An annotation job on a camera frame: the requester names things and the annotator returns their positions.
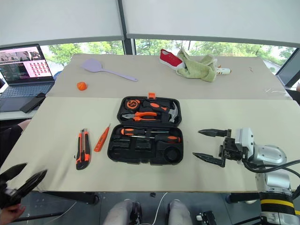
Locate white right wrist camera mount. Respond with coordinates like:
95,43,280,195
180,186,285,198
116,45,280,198
234,127,255,155

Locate dark window frame post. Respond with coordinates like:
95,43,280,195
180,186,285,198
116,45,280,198
116,0,137,56

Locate white roller blind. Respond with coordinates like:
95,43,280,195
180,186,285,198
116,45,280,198
121,0,300,49
0,0,125,47

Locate orange handled pliers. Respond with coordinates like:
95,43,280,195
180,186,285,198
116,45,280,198
121,111,158,122

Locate red canvas shoe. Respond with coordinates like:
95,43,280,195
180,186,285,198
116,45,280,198
159,49,185,71

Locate seated person dark clothes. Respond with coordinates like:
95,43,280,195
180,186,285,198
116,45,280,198
0,119,32,167

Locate orange black utility knife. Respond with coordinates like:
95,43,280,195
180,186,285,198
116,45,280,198
75,128,91,171

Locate black smartphone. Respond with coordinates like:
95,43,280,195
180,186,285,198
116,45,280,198
19,92,46,114

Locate claw hammer orange black handle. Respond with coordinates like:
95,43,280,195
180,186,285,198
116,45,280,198
140,100,180,123

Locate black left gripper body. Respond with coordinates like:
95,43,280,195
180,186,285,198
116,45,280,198
0,181,23,210

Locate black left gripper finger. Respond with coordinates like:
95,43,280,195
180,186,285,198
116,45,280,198
16,169,48,199
0,163,27,182

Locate white floor cable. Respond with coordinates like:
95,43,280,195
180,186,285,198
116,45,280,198
151,192,168,225

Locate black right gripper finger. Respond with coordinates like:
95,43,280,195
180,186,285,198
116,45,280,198
192,152,226,168
198,128,232,138

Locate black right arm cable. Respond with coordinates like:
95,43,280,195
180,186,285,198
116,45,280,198
242,159,300,187

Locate person's bare hand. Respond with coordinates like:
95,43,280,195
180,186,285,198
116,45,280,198
0,203,27,224

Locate grey robot right leg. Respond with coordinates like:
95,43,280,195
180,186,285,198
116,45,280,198
167,199,193,225

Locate dark grey monitor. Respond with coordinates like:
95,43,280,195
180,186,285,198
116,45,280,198
275,47,300,89

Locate purple silicone spatula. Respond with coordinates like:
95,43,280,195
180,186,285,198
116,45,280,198
81,58,139,83

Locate grey robot leg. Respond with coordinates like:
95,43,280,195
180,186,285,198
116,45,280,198
167,199,193,225
103,199,142,225

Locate black white floor device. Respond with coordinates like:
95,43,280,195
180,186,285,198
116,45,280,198
195,210,220,225

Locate orange voltage tester pen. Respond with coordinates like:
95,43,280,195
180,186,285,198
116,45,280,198
93,123,112,153

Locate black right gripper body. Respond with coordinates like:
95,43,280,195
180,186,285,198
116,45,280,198
218,136,243,162

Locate green towel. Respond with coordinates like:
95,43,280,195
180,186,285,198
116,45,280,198
176,47,218,83

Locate grey robot left leg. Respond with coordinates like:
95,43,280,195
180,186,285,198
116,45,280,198
103,199,142,225

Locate black plastic tool case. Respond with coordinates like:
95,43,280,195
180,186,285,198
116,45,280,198
107,92,184,166

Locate orange black handled screwdriver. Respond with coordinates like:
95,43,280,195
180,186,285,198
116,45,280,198
120,127,170,137
129,135,182,144

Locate orange black tape measure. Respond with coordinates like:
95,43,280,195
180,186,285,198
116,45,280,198
124,98,141,111

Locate black tape roll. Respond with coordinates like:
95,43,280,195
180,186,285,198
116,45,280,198
164,147,182,163

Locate open laptop pink screen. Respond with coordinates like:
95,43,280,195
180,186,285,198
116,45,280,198
0,43,56,113

